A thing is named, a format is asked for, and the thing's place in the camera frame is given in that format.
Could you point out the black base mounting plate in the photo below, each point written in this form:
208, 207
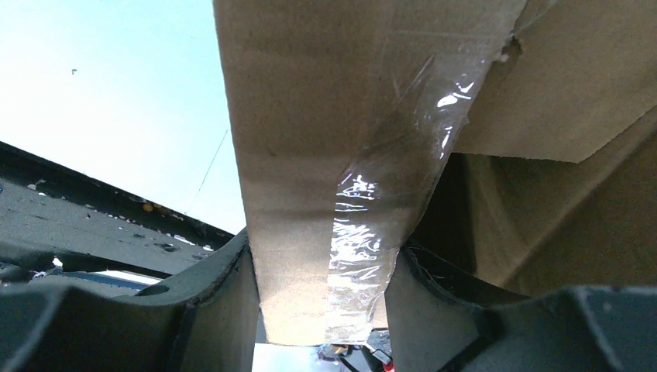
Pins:
54, 216

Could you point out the red black utility knife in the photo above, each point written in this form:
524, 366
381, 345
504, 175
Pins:
382, 361

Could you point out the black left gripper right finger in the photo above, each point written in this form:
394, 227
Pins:
443, 319

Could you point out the brown cardboard express box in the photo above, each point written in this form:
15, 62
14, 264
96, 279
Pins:
516, 139

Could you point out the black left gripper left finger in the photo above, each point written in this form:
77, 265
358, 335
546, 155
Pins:
202, 319

